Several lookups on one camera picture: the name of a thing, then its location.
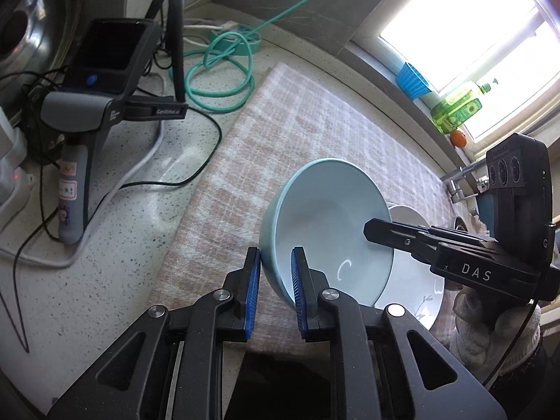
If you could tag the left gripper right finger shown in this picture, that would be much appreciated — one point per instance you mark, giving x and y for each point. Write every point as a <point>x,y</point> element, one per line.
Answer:
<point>385,363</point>

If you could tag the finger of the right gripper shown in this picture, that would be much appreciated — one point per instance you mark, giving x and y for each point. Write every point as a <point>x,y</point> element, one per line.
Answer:
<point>406,238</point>

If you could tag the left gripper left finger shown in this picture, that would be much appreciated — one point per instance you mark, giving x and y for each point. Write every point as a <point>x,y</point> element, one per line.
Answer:
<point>168,363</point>

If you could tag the white deep plate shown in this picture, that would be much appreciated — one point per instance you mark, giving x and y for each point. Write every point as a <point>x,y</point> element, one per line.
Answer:
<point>412,285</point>

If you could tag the light blue ceramic bowl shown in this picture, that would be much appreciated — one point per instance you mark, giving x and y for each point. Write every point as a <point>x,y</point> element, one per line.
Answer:
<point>323,208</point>

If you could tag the chrome kitchen faucet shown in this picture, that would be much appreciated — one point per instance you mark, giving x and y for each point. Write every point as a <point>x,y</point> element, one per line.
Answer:
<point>462,184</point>

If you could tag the right white gloved hand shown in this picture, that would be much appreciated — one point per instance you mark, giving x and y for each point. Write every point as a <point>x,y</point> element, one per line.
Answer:
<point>506,346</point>

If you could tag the orange fruit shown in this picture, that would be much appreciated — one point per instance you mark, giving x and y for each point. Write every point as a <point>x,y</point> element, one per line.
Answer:
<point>458,139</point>

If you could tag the green dish soap bottle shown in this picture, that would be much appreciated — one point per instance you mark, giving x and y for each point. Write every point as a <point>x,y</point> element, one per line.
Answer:
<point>460,104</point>

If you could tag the blue ribbed plastic cup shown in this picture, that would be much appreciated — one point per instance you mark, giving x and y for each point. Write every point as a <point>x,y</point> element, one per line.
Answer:
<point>411,82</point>

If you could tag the pink plaid cloth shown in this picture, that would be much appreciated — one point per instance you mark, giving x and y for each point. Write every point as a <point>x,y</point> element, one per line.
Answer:
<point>289,122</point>

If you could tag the spare grey handheld gripper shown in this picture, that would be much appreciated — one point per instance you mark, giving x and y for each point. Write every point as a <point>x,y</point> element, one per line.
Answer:
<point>98,92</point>

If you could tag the black tripod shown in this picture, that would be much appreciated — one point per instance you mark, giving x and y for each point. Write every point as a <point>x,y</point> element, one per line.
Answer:
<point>173,41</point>

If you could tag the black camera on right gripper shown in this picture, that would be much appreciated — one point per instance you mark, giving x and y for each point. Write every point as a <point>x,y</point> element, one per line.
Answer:
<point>521,188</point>

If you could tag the teal hose reel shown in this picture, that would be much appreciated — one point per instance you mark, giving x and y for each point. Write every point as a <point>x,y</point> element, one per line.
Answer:
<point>240,40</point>

